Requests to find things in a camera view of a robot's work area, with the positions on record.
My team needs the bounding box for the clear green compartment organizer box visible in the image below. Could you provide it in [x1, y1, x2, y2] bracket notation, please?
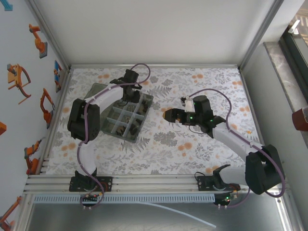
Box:
[87, 82, 154, 144]

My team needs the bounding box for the floral patterned table mat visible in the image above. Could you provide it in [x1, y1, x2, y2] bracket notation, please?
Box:
[45, 68, 269, 175]

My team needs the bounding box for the blue and orange sticker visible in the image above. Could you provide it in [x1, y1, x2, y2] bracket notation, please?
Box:
[53, 60, 64, 93]

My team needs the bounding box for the small green circuit board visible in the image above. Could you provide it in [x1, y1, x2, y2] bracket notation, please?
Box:
[80, 192, 102, 202]
[222, 192, 239, 203]

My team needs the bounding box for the grey stone window sill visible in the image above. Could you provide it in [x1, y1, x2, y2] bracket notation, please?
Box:
[263, 41, 308, 114]

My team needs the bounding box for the brown cup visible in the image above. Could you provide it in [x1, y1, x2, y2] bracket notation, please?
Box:
[292, 105, 308, 132]

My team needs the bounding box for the white plastic tube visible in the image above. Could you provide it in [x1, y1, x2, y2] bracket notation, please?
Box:
[141, 201, 217, 229]

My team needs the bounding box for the orange claw machine sticker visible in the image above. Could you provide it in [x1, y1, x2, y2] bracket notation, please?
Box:
[6, 64, 32, 105]

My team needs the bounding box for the grey metal shelf plate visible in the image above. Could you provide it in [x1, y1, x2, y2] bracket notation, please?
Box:
[28, 203, 282, 231]

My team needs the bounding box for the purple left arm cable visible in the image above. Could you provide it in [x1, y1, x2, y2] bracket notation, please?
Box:
[77, 63, 152, 210]

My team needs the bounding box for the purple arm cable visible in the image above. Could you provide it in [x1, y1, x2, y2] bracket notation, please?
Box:
[189, 88, 287, 209]
[77, 63, 152, 210]

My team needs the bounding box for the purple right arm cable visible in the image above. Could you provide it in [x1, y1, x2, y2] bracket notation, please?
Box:
[189, 88, 287, 209]

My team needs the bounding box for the wide aluminium frame rail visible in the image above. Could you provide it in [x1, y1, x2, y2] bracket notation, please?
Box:
[23, 173, 291, 194]

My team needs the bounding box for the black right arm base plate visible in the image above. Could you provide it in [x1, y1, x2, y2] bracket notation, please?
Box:
[197, 175, 241, 192]

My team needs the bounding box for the white slotted cable duct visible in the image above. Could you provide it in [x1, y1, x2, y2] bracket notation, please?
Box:
[33, 194, 216, 203]

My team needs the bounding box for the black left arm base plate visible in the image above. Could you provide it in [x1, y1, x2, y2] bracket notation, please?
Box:
[69, 176, 114, 192]

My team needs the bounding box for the aluminium frame post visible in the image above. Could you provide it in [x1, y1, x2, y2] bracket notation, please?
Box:
[239, 0, 285, 72]
[25, 0, 72, 72]

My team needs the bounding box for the dark window frame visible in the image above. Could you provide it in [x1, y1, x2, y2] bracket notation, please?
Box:
[279, 14, 308, 81]

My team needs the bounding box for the white window handle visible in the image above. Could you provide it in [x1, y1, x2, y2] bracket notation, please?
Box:
[288, 19, 301, 34]

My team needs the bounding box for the blue wall sticker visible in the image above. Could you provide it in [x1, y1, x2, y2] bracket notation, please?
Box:
[0, 0, 14, 12]

